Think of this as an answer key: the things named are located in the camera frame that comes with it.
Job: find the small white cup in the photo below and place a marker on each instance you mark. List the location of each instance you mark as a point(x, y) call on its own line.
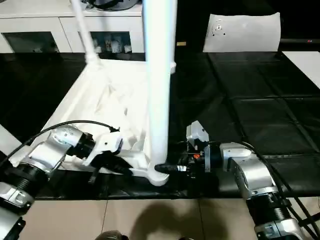
point(98, 49)
point(127, 48)

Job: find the white plastic table leg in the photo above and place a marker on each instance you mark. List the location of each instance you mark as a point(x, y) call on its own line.
point(85, 32)
point(8, 140)
point(160, 75)

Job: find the black bundle in plastic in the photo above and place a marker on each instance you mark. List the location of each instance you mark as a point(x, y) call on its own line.
point(87, 3)

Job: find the white plastic table top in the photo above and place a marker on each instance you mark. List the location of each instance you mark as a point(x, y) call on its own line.
point(100, 95)

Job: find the black cabinet with gold label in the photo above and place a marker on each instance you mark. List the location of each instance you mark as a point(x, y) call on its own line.
point(192, 25)

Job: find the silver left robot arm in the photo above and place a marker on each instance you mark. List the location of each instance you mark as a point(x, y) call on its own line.
point(50, 150)

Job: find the black table mat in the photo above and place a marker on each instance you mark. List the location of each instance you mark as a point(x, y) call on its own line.
point(250, 100)

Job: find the white sideboard cabinet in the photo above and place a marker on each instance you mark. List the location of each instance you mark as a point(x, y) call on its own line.
point(32, 25)

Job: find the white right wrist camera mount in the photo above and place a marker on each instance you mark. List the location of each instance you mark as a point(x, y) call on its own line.
point(197, 131)

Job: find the grey round bag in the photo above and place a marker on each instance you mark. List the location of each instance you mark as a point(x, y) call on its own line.
point(115, 3)

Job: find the white flat board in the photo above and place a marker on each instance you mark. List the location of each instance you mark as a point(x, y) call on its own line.
point(305, 67)

